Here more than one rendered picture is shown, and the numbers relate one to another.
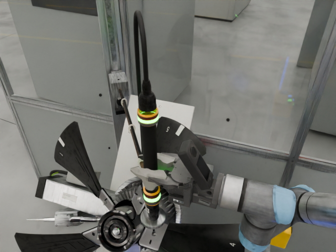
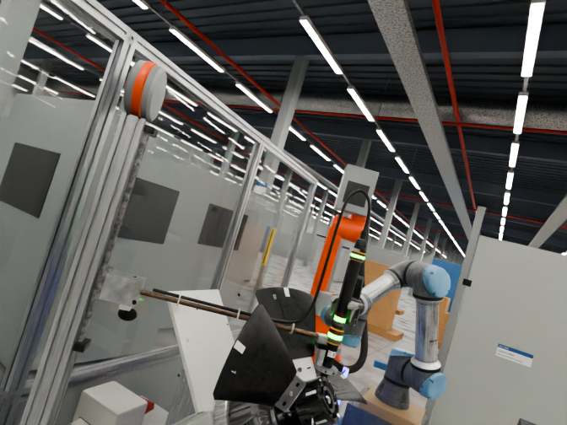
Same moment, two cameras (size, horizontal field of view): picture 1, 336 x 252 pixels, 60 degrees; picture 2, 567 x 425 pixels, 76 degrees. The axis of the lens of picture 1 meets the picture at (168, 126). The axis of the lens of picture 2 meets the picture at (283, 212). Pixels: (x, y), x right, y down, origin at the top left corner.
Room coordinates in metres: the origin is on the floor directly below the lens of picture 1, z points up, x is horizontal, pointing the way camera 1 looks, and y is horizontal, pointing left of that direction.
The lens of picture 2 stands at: (0.63, 1.17, 1.61)
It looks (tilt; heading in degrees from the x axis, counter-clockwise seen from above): 3 degrees up; 276
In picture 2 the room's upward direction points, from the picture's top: 16 degrees clockwise
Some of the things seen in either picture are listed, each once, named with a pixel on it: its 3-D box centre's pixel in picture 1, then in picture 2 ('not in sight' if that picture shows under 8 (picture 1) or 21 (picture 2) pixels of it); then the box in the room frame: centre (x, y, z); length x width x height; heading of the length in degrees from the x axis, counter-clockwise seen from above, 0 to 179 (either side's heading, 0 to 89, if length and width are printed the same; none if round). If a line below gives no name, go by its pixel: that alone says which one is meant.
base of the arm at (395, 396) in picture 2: not in sight; (394, 389); (0.11, -0.54, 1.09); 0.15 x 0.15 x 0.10
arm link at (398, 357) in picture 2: not in sight; (402, 364); (0.10, -0.54, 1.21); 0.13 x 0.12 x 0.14; 120
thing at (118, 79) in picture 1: (118, 84); (121, 287); (1.10, 0.21, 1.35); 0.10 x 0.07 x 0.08; 16
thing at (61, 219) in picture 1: (64, 219); not in sight; (0.62, 0.36, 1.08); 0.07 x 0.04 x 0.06; 81
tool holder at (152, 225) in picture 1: (151, 204); (326, 352); (0.50, 0.04, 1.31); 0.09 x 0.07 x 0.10; 16
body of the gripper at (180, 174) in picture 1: (195, 184); (349, 308); (0.46, -0.06, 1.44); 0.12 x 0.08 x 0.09; 71
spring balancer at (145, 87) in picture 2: not in sight; (146, 91); (1.19, 0.24, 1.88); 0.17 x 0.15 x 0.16; 71
